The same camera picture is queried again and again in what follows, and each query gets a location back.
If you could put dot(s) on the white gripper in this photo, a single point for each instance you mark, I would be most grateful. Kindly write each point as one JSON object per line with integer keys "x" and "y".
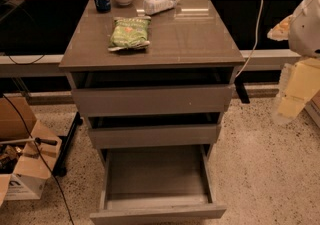
{"x": 306, "y": 32}

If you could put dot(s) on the grey bottom drawer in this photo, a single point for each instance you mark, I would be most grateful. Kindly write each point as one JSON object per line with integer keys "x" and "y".
{"x": 156, "y": 184}

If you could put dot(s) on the grey drawer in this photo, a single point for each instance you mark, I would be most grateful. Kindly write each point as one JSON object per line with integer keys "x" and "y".
{"x": 156, "y": 184}
{"x": 155, "y": 130}
{"x": 151, "y": 92}

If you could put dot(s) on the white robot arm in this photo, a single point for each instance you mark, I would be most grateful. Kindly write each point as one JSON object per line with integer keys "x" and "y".
{"x": 304, "y": 34}

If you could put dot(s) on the grey top drawer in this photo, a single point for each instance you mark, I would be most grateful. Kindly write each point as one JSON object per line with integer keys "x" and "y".
{"x": 151, "y": 92}

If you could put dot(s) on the grey drawer cabinet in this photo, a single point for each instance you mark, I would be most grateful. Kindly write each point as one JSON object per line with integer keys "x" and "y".
{"x": 190, "y": 36}

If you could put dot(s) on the grey middle drawer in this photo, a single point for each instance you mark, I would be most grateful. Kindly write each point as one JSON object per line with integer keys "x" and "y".
{"x": 155, "y": 130}

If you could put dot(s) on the cardboard box right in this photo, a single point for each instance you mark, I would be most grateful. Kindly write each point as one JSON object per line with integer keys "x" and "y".
{"x": 313, "y": 109}

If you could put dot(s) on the clear plastic water bottle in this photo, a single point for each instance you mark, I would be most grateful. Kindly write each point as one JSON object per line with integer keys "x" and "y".
{"x": 155, "y": 6}

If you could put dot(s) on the green snack bag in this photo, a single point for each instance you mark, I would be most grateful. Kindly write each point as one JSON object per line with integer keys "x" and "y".
{"x": 130, "y": 33}

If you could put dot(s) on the black stand leg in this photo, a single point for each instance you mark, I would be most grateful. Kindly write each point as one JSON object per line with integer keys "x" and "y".
{"x": 60, "y": 166}

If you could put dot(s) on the metal rod black tip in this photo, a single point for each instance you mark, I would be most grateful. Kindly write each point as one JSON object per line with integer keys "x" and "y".
{"x": 35, "y": 140}

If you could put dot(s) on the open cardboard box left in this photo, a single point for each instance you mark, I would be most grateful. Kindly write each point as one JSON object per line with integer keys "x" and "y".
{"x": 25, "y": 167}

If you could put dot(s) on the grey window rail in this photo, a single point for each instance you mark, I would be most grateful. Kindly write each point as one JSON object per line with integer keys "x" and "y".
{"x": 48, "y": 65}

